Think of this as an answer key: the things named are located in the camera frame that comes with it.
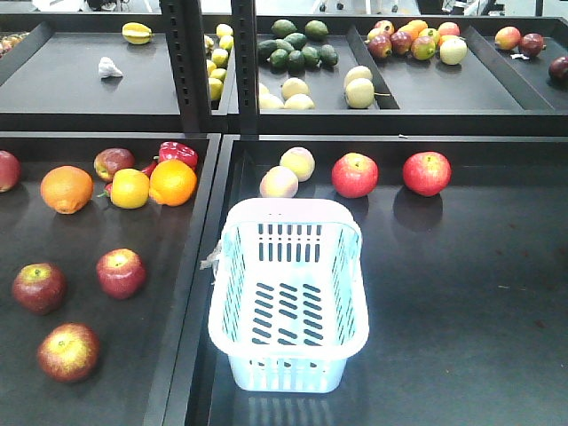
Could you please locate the red apple centre left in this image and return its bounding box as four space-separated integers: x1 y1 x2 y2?
96 248 146 300

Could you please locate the red bell pepper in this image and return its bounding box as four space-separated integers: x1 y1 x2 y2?
155 141 199 170

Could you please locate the red apple far right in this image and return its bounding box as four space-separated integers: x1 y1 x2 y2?
402 151 452 197

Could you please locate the pale peach front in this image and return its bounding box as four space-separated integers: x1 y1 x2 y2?
259 166 299 198

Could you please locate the red yellow apple bottom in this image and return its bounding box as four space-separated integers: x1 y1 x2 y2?
36 322 100 383

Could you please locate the orange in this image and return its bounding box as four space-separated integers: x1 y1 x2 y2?
149 159 197 207
40 165 94 214

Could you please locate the pale peach back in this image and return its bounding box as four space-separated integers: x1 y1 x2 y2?
280 146 316 182

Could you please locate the orange left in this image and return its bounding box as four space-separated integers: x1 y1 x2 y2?
40 165 94 214

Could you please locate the white garlic bulb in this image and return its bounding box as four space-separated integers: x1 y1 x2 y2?
98 57 123 79

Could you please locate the red apple right middle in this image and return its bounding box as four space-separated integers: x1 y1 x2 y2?
331 153 380 199

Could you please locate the red apple behind oranges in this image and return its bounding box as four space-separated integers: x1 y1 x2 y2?
93 147 135 183

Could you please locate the dark red apple left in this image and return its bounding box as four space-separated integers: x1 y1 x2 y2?
12 263 67 315

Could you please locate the pale peach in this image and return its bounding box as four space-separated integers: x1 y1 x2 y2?
280 146 316 182
259 166 299 198

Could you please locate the yellow starfruit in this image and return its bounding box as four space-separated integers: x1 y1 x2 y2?
122 22 154 45

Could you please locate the light blue plastic basket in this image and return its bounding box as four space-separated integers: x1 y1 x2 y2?
208 198 369 393

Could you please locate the orange right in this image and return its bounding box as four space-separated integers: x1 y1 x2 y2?
149 159 197 207

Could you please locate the black shelf upright post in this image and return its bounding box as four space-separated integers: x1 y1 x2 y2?
160 1 259 135

